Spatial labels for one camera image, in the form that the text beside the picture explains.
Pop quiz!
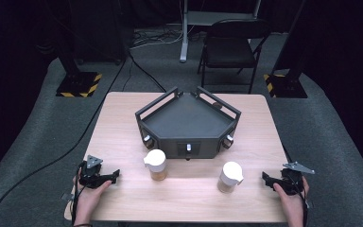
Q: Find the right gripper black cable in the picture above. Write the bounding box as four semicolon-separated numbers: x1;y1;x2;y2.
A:
287;173;310;227

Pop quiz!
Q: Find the white-lidded jar of orange spice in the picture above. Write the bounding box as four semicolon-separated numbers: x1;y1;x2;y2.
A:
143;148;168;182

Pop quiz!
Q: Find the black angular tray rack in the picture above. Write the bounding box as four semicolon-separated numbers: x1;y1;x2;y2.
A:
134;86;242;161

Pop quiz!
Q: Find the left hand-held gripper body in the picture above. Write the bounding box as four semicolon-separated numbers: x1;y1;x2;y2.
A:
78;154;108;189

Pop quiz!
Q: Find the grey metal desk frame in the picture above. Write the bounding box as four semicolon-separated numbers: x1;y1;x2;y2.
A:
166;0;263;63

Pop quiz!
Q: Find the short black floor cable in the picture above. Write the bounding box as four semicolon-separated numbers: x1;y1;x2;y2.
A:
122;51;168;93

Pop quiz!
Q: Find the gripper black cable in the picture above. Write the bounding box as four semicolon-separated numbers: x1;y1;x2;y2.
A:
71;162;87;226
287;173;310;227

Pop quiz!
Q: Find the black stand with striped base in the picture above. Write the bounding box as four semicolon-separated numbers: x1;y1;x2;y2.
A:
56;46;103;98
263;0;308;98

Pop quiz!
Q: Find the black folding chair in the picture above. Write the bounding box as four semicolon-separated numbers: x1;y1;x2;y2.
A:
197;18;272;95

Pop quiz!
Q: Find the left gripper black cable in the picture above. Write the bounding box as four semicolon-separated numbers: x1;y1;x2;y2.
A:
71;162;87;226

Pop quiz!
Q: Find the bundle of floor cables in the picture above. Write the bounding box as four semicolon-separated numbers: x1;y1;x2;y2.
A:
131;27;184;50

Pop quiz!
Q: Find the long black floor cable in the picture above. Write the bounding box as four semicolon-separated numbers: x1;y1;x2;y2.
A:
0;51;133;227

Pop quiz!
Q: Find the white-lidded jar of tan spice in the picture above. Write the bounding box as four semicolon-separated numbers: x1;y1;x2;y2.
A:
216;161;244;194

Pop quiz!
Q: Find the person's left hand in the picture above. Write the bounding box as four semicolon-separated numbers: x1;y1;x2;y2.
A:
72;171;112;213

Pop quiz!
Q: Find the person's right hand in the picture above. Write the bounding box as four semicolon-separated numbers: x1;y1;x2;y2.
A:
272;178;310;218

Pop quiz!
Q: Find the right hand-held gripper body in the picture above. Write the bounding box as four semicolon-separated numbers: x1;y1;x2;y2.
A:
275;161;316;196

